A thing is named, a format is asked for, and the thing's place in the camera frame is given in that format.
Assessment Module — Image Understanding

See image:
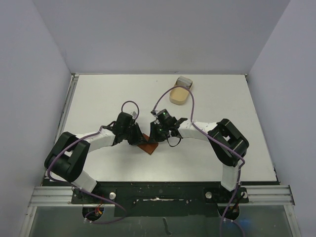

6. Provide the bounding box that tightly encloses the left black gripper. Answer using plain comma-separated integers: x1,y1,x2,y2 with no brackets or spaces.
123,122,147,146

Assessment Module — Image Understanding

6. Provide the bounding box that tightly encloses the brown leather card holder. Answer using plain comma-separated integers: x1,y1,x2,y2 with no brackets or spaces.
137,133,158,155

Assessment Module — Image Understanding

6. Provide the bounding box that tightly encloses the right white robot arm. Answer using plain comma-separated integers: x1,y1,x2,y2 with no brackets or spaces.
149,109,249,202

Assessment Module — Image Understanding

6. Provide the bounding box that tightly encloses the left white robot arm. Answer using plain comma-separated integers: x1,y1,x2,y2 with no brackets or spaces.
44,112,148,203

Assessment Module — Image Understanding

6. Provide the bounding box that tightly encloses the tan oval cardboard tray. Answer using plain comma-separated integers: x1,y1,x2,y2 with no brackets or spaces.
169,85,190,105

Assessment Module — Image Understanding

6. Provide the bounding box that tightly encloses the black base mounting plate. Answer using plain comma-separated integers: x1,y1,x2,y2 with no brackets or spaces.
71,182,249,220

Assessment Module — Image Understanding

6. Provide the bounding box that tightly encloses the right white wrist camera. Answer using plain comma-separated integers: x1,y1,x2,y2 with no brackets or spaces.
151,110,160,117

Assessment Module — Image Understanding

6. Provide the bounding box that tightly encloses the aluminium rail left edge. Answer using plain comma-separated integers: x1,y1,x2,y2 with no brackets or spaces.
44,73,79,177

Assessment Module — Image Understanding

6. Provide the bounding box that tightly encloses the aluminium rail front left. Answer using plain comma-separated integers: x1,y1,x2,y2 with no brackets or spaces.
29,186,73,207

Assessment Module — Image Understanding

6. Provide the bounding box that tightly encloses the aluminium rail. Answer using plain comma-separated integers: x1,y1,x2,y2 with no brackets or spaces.
29,186,73,207
244,185,295,206

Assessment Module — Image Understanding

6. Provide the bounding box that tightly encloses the aluminium rail front right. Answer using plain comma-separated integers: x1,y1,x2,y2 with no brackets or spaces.
244,185,295,206

